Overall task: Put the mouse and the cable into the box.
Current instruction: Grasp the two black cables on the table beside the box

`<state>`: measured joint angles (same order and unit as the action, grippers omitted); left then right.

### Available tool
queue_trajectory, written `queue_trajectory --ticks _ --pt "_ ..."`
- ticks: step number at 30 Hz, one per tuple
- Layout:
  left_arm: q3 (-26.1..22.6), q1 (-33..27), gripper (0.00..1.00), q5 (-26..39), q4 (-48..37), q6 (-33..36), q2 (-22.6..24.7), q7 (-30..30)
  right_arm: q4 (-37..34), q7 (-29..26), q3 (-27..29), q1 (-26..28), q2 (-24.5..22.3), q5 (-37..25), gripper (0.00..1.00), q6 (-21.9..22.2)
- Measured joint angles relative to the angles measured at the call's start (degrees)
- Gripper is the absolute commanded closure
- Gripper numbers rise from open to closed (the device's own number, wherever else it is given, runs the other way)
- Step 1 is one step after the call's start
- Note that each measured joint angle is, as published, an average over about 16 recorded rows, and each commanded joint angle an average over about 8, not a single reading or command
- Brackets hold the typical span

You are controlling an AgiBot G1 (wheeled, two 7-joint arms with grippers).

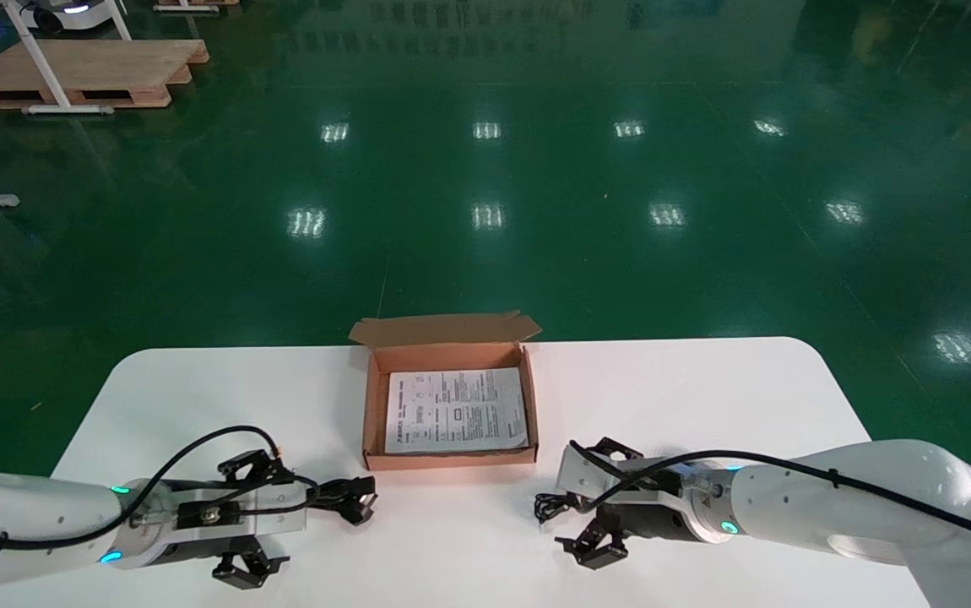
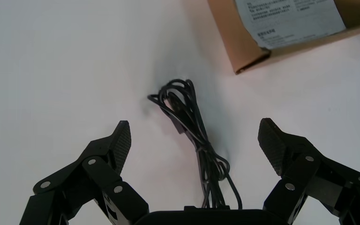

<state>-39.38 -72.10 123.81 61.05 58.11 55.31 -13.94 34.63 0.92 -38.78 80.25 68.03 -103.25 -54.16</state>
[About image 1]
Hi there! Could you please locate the brown cardboard storage box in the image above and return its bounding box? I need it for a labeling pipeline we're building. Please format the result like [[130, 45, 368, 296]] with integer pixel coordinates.
[[348, 311, 542, 471]]

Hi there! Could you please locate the white metal table frame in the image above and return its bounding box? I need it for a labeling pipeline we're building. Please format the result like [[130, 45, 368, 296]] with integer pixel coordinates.
[[0, 0, 132, 116]]

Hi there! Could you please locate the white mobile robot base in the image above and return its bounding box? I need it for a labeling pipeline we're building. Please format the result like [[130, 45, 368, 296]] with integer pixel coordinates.
[[17, 0, 127, 35]]

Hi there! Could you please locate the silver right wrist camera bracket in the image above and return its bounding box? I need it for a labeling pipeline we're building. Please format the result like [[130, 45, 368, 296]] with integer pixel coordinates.
[[557, 443, 621, 501]]

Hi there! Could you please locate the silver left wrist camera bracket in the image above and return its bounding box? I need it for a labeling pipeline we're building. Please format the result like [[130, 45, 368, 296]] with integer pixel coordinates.
[[173, 498, 309, 535]]

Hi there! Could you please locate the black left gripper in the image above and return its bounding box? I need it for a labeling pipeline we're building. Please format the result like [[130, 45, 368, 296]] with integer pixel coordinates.
[[110, 449, 309, 589]]

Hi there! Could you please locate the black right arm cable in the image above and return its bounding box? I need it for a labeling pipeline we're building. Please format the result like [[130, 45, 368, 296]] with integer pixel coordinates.
[[570, 441, 971, 554]]

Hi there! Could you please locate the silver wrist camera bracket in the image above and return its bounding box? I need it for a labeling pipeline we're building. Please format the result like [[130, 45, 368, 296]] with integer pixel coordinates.
[[173, 498, 309, 535], [557, 443, 621, 501]]

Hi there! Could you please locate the black power cable with plug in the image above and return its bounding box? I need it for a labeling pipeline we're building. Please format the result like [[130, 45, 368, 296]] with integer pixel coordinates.
[[304, 475, 378, 526]]

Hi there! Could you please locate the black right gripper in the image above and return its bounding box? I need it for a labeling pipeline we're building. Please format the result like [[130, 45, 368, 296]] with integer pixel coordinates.
[[557, 437, 744, 569]]

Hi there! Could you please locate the white printed instruction sheet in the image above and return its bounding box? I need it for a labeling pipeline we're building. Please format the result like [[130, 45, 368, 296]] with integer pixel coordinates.
[[384, 367, 530, 455]]

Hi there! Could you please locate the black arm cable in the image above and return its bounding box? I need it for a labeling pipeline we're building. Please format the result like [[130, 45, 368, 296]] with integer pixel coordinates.
[[570, 441, 971, 554], [0, 426, 319, 550]]

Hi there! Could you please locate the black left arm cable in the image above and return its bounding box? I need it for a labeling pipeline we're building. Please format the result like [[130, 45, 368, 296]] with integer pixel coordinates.
[[0, 426, 319, 550]]

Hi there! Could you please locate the large wooden pallet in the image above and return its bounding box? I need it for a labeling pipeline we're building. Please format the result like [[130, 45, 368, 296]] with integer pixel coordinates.
[[0, 38, 209, 112]]

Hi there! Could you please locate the black wired computer mouse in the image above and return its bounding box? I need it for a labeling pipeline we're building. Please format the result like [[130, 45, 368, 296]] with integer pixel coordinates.
[[534, 492, 588, 524]]

